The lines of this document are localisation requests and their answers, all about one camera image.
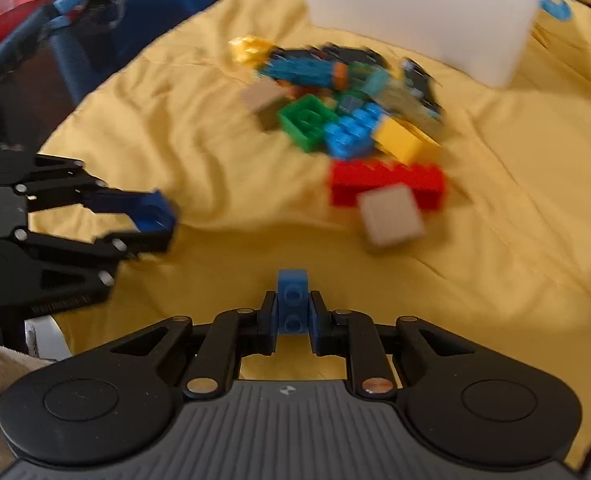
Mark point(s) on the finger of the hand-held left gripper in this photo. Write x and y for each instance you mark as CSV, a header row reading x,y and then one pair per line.
x,y
108,202
145,242

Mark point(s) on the grey cube toy brick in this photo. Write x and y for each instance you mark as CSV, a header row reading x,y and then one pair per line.
x,y
390,215

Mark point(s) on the white plastic object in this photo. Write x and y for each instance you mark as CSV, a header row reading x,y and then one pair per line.
x,y
45,342

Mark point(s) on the black toy piece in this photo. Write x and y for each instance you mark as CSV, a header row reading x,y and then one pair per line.
x,y
420,90

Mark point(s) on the green toy brick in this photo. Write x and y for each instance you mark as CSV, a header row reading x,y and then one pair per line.
x,y
305,122

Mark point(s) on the red toy brick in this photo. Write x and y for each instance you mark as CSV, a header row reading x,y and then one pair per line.
x,y
355,180

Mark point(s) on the dark blue toy brick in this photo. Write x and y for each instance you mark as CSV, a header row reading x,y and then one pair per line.
x,y
155,210

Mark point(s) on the yellow toy figure piece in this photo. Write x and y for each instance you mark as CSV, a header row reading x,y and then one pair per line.
x,y
248,50

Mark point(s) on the teal and orange toy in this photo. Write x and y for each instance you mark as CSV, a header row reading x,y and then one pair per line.
x,y
300,72

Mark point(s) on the navy blue stroller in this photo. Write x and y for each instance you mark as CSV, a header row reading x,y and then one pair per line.
x,y
125,25

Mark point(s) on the tan cube toy brick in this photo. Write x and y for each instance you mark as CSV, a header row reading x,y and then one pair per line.
x,y
263,97

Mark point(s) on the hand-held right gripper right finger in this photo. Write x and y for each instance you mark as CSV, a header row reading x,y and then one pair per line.
x,y
318,332

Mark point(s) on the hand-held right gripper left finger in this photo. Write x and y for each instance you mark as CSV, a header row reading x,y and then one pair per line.
x,y
273,330

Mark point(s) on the yellow blanket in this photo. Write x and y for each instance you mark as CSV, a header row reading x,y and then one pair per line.
x,y
175,125

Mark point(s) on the small blue toy brick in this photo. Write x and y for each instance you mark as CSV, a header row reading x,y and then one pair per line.
x,y
293,300

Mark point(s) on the white plastic storage box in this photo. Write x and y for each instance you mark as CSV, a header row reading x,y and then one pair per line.
x,y
415,15

